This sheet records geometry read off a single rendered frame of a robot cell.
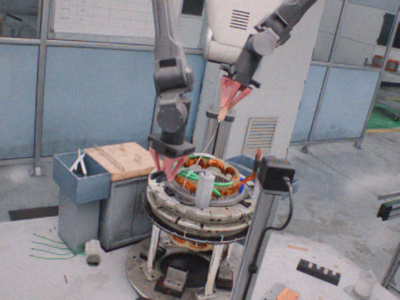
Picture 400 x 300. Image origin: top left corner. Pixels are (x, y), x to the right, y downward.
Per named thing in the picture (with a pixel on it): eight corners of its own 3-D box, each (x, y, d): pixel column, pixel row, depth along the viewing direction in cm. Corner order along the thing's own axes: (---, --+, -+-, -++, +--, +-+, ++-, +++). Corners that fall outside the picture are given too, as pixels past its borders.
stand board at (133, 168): (112, 181, 123) (113, 174, 122) (82, 156, 135) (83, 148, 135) (166, 171, 137) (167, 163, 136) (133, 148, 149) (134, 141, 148)
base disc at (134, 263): (163, 331, 105) (163, 329, 105) (106, 246, 134) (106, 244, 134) (273, 293, 127) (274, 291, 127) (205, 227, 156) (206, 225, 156)
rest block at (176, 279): (167, 277, 121) (170, 263, 120) (186, 283, 120) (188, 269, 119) (162, 286, 117) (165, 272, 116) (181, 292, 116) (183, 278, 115)
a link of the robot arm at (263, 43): (289, 36, 112) (267, 12, 110) (303, 31, 100) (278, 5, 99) (258, 67, 112) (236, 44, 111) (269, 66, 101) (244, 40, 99)
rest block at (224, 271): (217, 279, 125) (218, 273, 125) (218, 268, 130) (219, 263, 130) (231, 281, 125) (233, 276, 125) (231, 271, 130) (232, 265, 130)
